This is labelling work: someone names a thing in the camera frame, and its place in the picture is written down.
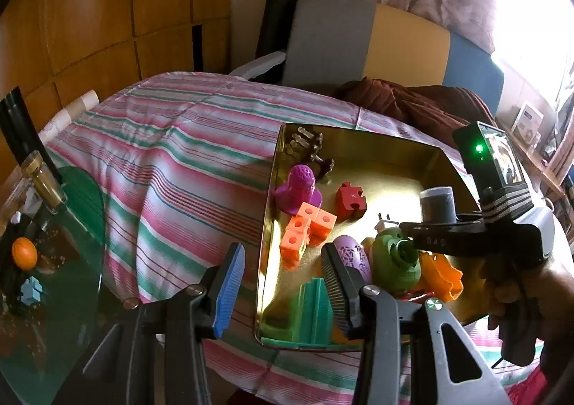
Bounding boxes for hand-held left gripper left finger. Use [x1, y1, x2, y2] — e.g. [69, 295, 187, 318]
[58, 242, 246, 405]

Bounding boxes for green glass table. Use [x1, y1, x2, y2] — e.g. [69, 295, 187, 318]
[0, 165, 108, 405]

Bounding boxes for striped bedsheet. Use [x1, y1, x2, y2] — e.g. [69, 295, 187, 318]
[38, 71, 574, 405]

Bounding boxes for white bed rail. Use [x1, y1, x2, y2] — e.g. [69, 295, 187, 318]
[229, 51, 288, 83]

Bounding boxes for grey yellow blue headboard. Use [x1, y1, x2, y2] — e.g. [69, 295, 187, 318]
[282, 0, 505, 119]

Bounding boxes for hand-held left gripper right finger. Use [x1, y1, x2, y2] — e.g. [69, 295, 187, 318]
[320, 242, 509, 405]

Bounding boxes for blue cubes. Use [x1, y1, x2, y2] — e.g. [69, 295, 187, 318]
[20, 277, 46, 305]

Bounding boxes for white paper roll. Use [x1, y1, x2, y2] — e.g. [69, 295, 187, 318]
[38, 113, 75, 141]
[67, 89, 102, 116]

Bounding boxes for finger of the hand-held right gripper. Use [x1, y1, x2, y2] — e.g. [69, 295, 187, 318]
[398, 214, 487, 260]

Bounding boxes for window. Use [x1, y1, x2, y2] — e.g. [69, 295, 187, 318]
[491, 0, 574, 96]

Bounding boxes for red puzzle piece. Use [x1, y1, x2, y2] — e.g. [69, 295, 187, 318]
[335, 182, 367, 220]

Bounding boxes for small white toy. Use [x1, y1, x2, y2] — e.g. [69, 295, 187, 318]
[377, 212, 400, 233]

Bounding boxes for wooden wardrobe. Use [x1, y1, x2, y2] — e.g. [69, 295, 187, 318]
[0, 0, 234, 164]

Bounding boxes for white cardboard box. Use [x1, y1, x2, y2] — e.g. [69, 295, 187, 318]
[511, 102, 544, 146]

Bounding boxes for wooden nightstand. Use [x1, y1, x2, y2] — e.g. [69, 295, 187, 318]
[495, 118, 568, 204]

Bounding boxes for grey side curtain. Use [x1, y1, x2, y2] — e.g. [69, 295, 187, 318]
[545, 86, 574, 190]

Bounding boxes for black post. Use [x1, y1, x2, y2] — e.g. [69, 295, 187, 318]
[0, 86, 63, 190]

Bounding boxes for green stepped block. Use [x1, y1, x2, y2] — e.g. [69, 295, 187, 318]
[262, 277, 359, 349]

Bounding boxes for gold capped glass bottle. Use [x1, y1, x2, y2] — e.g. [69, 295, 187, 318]
[20, 151, 68, 215]

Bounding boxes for person's right hand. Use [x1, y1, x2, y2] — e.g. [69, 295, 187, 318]
[477, 255, 523, 334]

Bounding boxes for gold tin tray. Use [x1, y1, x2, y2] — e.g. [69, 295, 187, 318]
[255, 122, 485, 349]

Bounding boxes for purple mushroom toy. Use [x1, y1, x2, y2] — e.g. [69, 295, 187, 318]
[274, 164, 324, 215]

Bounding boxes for purple oval toy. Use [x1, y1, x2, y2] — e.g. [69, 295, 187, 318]
[334, 235, 373, 284]

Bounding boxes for brown blanket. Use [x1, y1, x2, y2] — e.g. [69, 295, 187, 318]
[336, 77, 498, 148]

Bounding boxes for black rolled mat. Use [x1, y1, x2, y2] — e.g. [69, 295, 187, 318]
[257, 0, 305, 60]

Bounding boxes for green bottle cap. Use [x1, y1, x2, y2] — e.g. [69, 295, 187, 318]
[370, 228, 423, 293]

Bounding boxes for person's right forearm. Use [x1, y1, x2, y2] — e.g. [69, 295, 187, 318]
[533, 259, 574, 388]

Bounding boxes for orange fruit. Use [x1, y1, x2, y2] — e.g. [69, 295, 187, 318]
[11, 237, 39, 271]

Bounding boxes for orange plastic toy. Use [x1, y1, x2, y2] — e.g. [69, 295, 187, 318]
[404, 253, 464, 302]

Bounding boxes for orange linked cubes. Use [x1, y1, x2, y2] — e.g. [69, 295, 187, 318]
[280, 202, 337, 270]

